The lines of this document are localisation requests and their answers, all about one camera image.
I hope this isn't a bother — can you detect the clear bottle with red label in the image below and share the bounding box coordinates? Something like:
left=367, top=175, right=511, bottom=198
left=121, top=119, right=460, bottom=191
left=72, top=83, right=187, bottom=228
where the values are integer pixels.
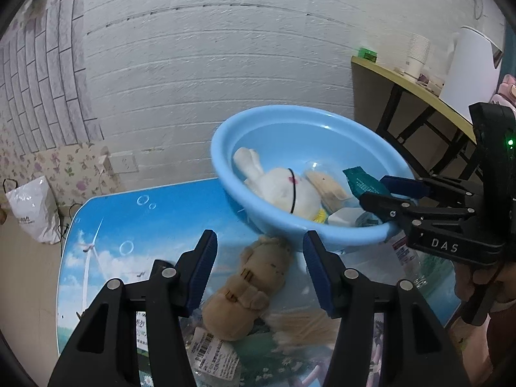
left=389, top=230, right=429, bottom=288

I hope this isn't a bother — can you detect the white electric kettle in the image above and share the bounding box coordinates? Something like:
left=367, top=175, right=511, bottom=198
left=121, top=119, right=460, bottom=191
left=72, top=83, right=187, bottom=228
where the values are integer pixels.
left=439, top=26, right=504, bottom=124

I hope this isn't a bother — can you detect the small white box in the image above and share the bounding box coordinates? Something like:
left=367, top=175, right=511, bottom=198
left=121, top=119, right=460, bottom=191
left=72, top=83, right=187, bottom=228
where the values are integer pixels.
left=327, top=207, right=365, bottom=226

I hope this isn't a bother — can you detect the brown plush toy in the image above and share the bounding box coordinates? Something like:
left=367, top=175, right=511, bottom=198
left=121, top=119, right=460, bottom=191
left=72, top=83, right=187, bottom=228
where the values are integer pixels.
left=202, top=236, right=293, bottom=341

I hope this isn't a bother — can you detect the white wall outlet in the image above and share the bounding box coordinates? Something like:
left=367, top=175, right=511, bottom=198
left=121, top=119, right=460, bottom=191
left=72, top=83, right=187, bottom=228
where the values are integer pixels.
left=109, top=152, right=140, bottom=174

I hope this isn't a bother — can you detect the white rabbit plush toy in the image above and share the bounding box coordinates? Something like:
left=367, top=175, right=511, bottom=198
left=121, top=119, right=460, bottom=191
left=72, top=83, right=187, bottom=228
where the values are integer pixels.
left=233, top=147, right=323, bottom=216

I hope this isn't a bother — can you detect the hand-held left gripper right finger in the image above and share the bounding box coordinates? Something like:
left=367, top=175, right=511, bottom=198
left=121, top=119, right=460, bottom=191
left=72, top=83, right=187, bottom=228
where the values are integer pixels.
left=302, top=230, right=472, bottom=387

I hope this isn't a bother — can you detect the white plastic bag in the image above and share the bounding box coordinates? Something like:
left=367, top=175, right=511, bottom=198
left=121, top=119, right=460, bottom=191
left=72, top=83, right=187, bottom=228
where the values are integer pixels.
left=5, top=175, right=61, bottom=244

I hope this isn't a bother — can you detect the printed landscape desktop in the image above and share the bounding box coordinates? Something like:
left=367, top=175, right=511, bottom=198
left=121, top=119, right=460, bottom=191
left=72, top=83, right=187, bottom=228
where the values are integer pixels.
left=56, top=177, right=464, bottom=387

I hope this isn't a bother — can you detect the bag of cotton swabs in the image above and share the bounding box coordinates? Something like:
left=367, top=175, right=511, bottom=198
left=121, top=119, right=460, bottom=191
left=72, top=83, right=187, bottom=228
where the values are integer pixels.
left=264, top=310, right=343, bottom=351

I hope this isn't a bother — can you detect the clear plastic dome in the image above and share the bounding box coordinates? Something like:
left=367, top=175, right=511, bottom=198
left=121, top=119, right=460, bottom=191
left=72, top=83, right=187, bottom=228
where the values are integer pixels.
left=300, top=160, right=327, bottom=176

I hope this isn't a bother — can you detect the clear package with barcode label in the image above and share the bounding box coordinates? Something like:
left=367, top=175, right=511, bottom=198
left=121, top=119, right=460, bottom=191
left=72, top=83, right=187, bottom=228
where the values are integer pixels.
left=187, top=324, right=243, bottom=382

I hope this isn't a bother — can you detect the black cable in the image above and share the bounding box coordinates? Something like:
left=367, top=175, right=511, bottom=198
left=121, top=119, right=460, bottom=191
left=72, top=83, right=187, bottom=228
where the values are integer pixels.
left=58, top=169, right=105, bottom=246

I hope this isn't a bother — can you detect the person's right hand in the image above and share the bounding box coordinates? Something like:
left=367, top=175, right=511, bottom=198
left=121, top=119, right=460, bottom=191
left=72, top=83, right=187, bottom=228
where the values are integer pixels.
left=453, top=265, right=476, bottom=312

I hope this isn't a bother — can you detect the yellow side table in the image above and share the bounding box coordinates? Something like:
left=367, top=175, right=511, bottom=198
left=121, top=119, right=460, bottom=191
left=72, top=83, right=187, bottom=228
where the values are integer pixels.
left=351, top=55, right=488, bottom=182

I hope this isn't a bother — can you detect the stack of paper cups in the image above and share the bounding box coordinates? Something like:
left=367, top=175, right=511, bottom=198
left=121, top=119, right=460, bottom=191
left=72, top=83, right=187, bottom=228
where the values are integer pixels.
left=403, top=32, right=431, bottom=79

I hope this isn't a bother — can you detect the blue plastic basin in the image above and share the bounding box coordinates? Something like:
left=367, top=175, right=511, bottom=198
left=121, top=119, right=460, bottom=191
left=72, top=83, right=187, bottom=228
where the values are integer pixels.
left=210, top=106, right=417, bottom=253

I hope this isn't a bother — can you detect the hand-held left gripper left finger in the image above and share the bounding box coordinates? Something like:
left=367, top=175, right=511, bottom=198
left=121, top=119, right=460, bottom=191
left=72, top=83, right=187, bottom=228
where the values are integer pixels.
left=47, top=229, right=218, bottom=387

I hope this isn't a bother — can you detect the person's clothing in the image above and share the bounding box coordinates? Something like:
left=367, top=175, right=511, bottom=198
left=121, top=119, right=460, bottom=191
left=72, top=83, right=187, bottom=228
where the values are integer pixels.
left=486, top=302, right=516, bottom=387

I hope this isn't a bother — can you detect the teal foil packet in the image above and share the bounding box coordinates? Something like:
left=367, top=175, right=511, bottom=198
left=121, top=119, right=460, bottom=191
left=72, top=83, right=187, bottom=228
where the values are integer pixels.
left=342, top=167, right=390, bottom=198

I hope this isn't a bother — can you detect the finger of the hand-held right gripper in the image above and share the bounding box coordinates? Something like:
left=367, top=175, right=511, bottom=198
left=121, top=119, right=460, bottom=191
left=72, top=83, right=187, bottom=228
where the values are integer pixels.
left=379, top=175, right=486, bottom=210
left=358, top=191, right=476, bottom=226

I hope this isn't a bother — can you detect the small dish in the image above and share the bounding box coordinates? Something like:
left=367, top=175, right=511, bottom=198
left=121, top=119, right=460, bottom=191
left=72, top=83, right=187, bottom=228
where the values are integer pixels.
left=417, top=73, right=444, bottom=91

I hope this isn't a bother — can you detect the pink item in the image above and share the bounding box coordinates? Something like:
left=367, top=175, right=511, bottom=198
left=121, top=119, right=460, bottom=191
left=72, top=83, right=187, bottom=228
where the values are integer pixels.
left=490, top=73, right=516, bottom=107

